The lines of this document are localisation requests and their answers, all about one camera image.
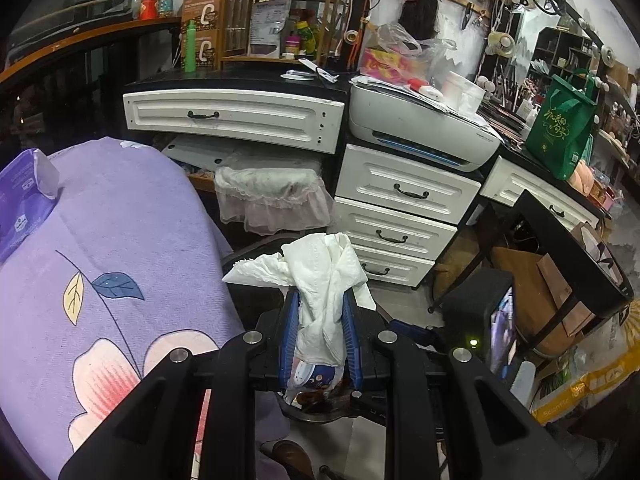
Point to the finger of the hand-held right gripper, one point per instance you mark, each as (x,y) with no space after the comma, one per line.
(407,327)

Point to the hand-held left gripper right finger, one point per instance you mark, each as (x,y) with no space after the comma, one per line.
(352,345)

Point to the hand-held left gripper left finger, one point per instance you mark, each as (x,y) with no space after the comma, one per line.
(289,340)

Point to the white tissue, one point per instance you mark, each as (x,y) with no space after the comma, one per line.
(320,285)

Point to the black office chair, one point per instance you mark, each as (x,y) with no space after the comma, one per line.
(255,300)

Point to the brown cardboard bag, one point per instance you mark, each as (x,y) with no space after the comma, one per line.
(545,285)

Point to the white plastic bottle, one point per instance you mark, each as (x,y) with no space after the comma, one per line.
(524,385)

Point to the white drawer cabinet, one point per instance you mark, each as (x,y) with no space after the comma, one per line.
(225,77)
(405,210)

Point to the black side table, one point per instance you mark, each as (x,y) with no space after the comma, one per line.
(560,240)

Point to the person's brown shoe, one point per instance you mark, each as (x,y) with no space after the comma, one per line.
(290,460)

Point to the yellow printed sack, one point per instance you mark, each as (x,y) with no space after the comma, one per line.
(590,380)

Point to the lace covered stool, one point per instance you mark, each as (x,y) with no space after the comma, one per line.
(270,195)

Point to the peach plush toy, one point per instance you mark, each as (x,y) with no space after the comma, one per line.
(581,177)

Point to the white printer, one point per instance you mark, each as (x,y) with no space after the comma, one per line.
(415,120)

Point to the green tote bag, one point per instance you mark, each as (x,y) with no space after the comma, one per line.
(560,125)

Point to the purple floral tablecloth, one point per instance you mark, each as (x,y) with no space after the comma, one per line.
(125,210)

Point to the white container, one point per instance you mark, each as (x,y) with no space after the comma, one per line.
(462,92)

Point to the clear bag with pink box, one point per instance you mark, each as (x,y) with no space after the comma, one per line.
(390,55)

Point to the black wig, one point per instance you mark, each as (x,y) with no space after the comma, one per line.
(419,15)

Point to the brown printed box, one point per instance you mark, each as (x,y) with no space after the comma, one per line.
(207,52)
(202,12)

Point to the purple tissue pack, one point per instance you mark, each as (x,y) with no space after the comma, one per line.
(22,200)

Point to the vanity mirror with bulbs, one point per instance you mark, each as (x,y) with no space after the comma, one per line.
(550,20)

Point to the yellow green bottle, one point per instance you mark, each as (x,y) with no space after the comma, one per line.
(306,37)

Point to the dark packet white label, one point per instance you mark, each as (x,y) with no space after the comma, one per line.
(267,27)

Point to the wood-edged glass counter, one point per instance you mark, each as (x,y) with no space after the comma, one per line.
(75,75)

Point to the teal jar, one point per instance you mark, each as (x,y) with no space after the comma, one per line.
(166,2)

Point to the red tin can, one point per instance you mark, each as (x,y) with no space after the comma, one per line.
(149,5)

